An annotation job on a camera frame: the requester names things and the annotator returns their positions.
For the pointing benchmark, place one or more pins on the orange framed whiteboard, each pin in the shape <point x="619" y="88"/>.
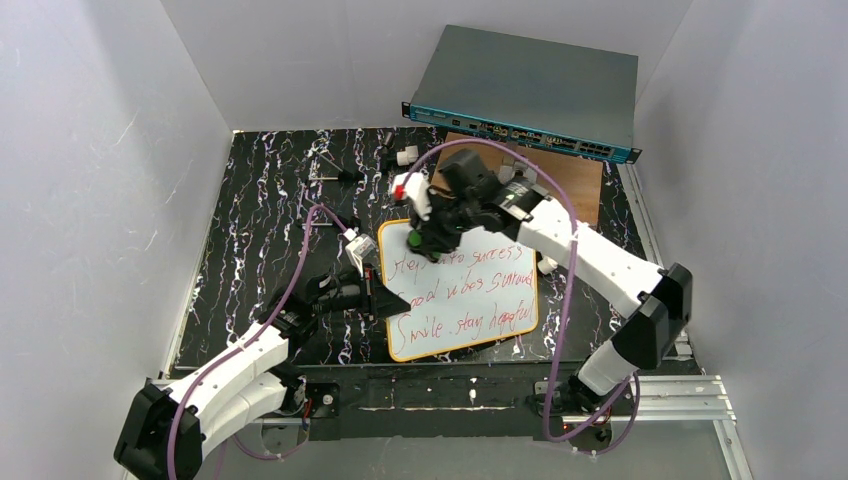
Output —
<point x="484" y="291"/>

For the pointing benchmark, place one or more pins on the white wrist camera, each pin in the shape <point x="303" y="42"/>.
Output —
<point x="413" y="189"/>
<point x="358" y="248"/>

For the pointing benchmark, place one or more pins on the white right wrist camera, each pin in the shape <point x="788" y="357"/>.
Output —
<point x="413" y="189"/>

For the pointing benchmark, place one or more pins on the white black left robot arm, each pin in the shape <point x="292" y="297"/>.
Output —
<point x="169" y="431"/>

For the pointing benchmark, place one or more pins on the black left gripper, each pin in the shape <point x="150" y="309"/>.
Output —
<point x="369" y="295"/>

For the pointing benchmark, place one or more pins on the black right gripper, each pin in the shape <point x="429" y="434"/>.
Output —
<point x="440" y="225"/>

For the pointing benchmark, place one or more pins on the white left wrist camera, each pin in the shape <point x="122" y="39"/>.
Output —
<point x="358" y="248"/>

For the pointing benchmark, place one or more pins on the white black pipe fitting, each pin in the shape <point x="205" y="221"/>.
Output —
<point x="408" y="156"/>

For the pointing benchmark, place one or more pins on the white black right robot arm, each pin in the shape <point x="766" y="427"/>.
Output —
<point x="654" y="301"/>

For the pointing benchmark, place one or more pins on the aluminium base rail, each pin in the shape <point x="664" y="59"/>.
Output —
<point x="420" y="402"/>

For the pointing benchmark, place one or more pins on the grey metal bracket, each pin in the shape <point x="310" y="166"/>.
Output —
<point x="513" y="169"/>

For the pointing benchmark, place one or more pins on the green black whiteboard eraser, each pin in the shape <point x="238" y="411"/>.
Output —
<point x="415" y="242"/>

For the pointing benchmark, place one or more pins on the white pipe elbow fitting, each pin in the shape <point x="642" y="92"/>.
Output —
<point x="546" y="265"/>

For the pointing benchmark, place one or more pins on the teal network switch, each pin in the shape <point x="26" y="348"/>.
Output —
<point x="562" y="98"/>

